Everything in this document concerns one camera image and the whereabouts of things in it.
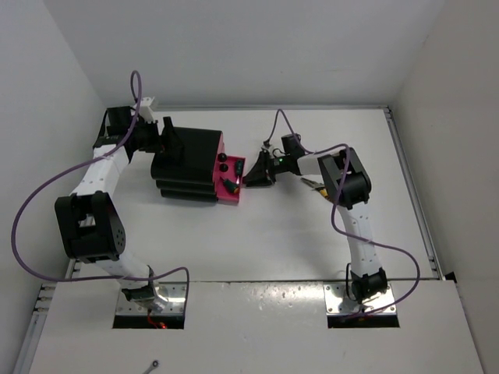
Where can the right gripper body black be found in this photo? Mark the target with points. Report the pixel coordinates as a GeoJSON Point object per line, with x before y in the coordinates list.
{"type": "Point", "coordinates": [279, 164]}

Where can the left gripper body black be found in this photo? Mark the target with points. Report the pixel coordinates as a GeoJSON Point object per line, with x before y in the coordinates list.
{"type": "Point", "coordinates": [146, 135]}

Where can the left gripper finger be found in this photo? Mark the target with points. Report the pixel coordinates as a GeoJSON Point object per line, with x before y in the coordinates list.
{"type": "Point", "coordinates": [163, 149]}
{"type": "Point", "coordinates": [173, 146]}

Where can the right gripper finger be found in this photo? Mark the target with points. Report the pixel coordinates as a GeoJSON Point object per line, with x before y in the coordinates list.
{"type": "Point", "coordinates": [261, 164]}
{"type": "Point", "coordinates": [257, 179]}

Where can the orange green screwdriver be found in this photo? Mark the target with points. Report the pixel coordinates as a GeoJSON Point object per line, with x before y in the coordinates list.
{"type": "Point", "coordinates": [230, 186]}

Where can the black drawer cabinet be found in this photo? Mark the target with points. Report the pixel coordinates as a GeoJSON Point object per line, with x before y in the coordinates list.
{"type": "Point", "coordinates": [190, 178]}

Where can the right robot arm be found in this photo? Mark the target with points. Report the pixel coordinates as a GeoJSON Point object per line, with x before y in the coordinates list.
{"type": "Point", "coordinates": [348, 186]}

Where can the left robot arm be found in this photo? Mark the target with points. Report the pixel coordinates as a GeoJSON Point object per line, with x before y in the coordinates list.
{"type": "Point", "coordinates": [89, 224]}

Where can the yellow black pliers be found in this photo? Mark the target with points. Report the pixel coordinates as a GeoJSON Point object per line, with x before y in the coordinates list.
{"type": "Point", "coordinates": [316, 186]}

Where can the small metal wrench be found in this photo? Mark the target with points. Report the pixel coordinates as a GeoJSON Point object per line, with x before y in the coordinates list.
{"type": "Point", "coordinates": [154, 365]}

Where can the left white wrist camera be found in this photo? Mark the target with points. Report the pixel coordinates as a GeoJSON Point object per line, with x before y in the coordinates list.
{"type": "Point", "coordinates": [146, 108]}

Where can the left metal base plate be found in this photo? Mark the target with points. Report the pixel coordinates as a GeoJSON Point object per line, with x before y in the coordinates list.
{"type": "Point", "coordinates": [159, 299]}

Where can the metal base plate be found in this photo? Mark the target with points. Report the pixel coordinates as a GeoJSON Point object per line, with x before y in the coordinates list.
{"type": "Point", "coordinates": [338, 303]}
{"type": "Point", "coordinates": [159, 299]}

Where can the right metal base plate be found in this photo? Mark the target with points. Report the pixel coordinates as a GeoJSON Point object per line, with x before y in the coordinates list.
{"type": "Point", "coordinates": [338, 303]}

